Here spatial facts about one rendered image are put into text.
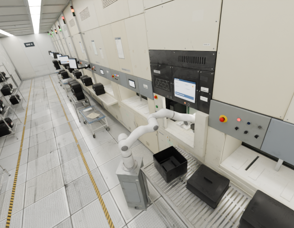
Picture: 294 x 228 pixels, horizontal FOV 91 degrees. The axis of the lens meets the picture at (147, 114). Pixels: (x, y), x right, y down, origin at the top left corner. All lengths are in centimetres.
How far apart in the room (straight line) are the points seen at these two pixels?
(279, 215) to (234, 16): 131
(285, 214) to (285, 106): 70
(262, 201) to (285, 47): 101
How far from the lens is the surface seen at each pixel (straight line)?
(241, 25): 120
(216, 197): 153
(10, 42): 1477
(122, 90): 330
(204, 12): 134
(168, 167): 179
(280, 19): 113
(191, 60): 143
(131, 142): 156
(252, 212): 137
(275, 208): 145
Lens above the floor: 215
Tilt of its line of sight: 30 degrees down
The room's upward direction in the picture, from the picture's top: 8 degrees counter-clockwise
